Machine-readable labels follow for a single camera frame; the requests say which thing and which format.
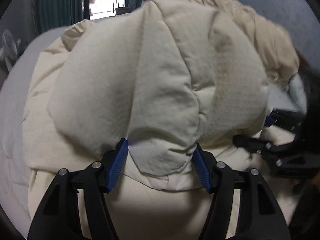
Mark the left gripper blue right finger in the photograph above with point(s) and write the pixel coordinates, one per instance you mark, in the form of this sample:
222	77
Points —
259	217

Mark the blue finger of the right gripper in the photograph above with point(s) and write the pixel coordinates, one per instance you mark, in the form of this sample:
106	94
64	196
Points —
251	145
287	120

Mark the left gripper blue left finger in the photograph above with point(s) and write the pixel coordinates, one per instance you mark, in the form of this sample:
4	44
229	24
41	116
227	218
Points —
57	216

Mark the cream white hooded coat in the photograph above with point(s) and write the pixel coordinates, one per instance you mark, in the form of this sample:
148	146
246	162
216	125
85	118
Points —
167	77

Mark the light blue bed sheet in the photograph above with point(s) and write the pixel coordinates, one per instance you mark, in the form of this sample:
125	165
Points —
14	172

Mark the beige fleece blanket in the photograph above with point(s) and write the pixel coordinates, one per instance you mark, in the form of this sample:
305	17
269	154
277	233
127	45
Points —
271	40

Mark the white standing fan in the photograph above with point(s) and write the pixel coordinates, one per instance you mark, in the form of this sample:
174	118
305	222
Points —
9	50

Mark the brown cardboard box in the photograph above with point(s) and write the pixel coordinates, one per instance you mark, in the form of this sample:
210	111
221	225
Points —
124	10

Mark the teal left curtain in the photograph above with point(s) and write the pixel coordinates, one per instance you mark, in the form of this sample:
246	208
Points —
50	14

